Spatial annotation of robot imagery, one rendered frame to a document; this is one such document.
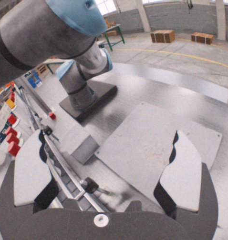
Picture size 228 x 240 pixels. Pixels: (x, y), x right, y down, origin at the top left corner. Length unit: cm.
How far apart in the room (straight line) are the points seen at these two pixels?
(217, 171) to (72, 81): 65
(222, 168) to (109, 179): 37
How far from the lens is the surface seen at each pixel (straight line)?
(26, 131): 59
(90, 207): 38
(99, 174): 44
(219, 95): 66
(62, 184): 34
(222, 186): 44
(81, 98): 61
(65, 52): 22
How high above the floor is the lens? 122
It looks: 45 degrees down
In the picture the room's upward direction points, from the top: 28 degrees counter-clockwise
